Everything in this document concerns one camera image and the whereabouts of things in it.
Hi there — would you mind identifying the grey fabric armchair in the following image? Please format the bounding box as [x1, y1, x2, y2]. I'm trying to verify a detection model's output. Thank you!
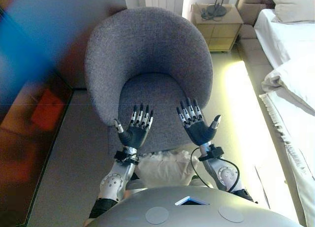
[84, 6, 214, 155]

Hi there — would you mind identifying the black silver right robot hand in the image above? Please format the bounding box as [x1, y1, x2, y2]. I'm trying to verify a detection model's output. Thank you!
[176, 97, 222, 146]

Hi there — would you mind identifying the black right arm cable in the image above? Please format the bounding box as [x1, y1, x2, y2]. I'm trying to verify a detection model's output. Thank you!
[190, 147, 241, 192]

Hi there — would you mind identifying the white bed with linens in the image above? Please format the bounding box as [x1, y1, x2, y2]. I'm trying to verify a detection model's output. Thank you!
[236, 0, 315, 227]

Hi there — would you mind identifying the grey robot torso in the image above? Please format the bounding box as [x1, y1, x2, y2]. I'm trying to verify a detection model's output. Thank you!
[85, 185, 303, 227]

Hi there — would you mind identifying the dark wooden cabinet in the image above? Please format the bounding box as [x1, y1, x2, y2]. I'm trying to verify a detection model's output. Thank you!
[0, 0, 74, 227]

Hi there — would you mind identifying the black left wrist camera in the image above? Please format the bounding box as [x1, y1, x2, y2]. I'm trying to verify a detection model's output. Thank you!
[114, 150, 140, 163]

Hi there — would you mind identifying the black lamp with round base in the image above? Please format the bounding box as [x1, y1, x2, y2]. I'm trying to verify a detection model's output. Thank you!
[206, 0, 227, 16]

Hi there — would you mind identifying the white fringed cushion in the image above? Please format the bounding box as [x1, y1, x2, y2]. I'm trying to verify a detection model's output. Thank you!
[136, 149, 197, 187]

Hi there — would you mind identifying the white duvet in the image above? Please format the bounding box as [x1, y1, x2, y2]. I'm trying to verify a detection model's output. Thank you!
[261, 56, 315, 117]

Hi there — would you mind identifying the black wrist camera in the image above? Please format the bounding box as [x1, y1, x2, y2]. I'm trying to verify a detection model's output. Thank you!
[114, 150, 140, 163]
[198, 144, 225, 161]

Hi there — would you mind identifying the silver left robot leg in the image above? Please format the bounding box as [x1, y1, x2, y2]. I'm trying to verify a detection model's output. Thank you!
[124, 179, 148, 200]

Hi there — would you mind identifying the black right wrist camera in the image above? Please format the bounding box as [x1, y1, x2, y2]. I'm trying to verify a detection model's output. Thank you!
[198, 144, 225, 161]

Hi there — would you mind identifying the white bed sheet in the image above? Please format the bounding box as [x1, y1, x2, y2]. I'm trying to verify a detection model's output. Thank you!
[253, 9, 315, 67]

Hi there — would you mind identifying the white pillow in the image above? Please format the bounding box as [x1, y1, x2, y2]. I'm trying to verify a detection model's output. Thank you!
[270, 0, 315, 23]

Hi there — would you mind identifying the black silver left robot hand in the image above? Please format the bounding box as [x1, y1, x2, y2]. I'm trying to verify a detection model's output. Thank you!
[113, 103, 155, 149]

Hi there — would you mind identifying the light wooden nightstand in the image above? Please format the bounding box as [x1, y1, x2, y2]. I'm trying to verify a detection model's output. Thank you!
[190, 2, 244, 53]

